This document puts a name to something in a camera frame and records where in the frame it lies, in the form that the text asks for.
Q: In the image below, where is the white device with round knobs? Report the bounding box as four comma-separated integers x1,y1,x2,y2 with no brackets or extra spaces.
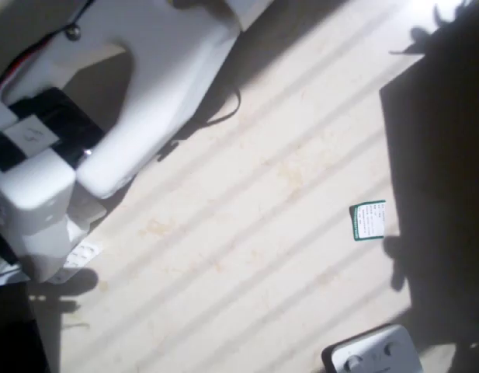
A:
328,324,425,373

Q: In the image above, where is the white perforated base plate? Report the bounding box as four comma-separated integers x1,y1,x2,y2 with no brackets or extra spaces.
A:
62,239,104,281

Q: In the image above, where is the red black forearm servo cable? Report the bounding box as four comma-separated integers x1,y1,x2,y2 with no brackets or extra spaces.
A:
0,0,96,96

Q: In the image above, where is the green bordered paper label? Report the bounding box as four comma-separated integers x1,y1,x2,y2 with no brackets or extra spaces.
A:
349,200,387,242

